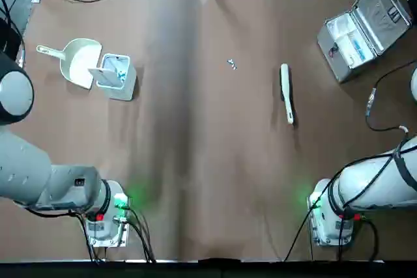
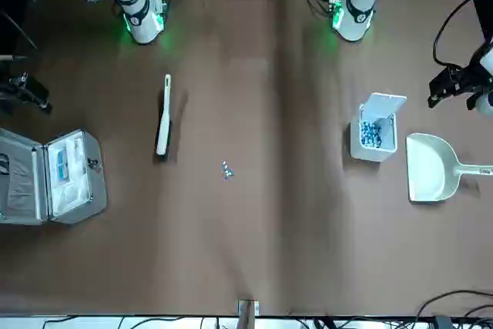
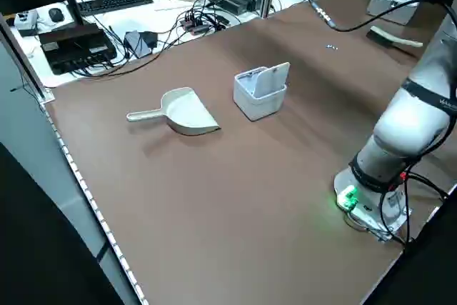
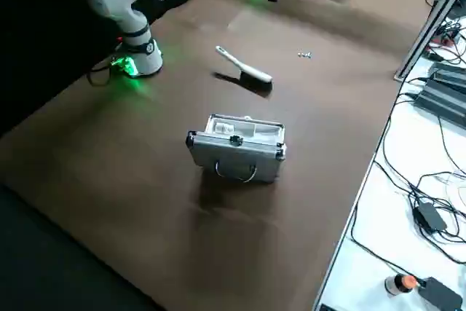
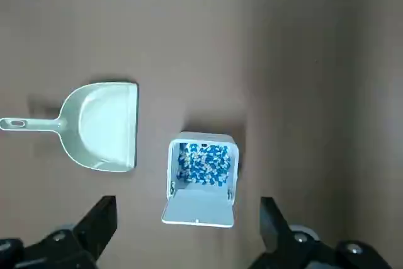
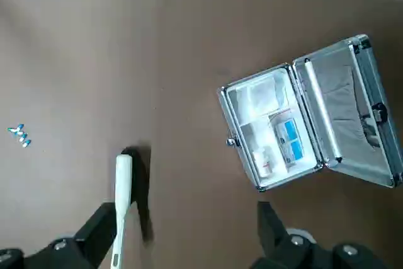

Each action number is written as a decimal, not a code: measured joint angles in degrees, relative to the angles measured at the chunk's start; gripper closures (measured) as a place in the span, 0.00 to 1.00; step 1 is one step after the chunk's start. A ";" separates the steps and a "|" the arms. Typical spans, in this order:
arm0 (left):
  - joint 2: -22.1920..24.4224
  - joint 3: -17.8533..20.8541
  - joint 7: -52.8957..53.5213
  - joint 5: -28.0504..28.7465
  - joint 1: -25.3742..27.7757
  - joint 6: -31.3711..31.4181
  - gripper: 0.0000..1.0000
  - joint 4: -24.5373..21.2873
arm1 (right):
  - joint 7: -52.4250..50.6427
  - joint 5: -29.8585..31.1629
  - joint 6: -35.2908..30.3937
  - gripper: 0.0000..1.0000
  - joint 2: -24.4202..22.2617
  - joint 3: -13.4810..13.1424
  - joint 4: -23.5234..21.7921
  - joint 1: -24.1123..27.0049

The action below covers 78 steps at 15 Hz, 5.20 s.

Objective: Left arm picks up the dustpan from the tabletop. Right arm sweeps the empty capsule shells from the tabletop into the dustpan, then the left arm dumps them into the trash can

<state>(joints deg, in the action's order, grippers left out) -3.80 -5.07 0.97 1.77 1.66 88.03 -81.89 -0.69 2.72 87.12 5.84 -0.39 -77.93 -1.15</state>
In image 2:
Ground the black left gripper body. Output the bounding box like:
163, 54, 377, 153
442, 68, 482, 95

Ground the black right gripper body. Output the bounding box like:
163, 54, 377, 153
7, 72, 53, 115

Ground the pale green plastic dustpan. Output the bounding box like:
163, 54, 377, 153
404, 132, 493, 203

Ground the white handled brush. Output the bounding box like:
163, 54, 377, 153
155, 73, 173, 164

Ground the white flip lid trash can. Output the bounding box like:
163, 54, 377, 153
349, 92, 408, 163

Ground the heap of blue white capsules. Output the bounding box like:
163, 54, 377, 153
360, 120, 386, 149

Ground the silver aluminium case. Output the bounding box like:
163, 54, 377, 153
0, 127, 108, 226

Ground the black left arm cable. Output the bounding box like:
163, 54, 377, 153
432, 0, 481, 70

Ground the black cable loop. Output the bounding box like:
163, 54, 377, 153
418, 289, 493, 322

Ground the aluminium camera post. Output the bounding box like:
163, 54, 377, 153
237, 299, 260, 329

